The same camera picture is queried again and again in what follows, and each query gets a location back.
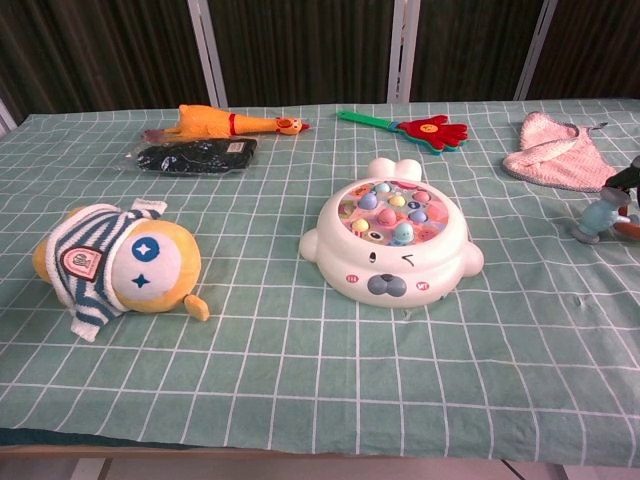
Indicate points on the white partition post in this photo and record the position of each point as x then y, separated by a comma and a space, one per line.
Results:
537, 50
207, 50
404, 50
5, 117

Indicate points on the yellow rubber chicken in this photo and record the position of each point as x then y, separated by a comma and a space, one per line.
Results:
200, 122

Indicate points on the blue toy hammer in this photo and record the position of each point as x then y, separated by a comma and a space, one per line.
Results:
597, 220

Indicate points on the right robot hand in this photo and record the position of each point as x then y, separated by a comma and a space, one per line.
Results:
631, 175

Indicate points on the red hand clapper toy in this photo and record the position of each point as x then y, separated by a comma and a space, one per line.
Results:
440, 132

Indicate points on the white seal whack-a-mole toy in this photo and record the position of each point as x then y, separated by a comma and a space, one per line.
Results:
400, 270

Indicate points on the yellow plush in striped sweater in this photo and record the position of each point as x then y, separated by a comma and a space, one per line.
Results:
150, 265

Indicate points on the pink towel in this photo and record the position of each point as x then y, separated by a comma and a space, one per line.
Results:
555, 160

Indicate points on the black gloves in plastic bag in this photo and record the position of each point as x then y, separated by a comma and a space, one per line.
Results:
195, 155

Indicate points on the green checked tablecloth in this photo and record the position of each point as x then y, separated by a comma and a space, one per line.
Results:
300, 375

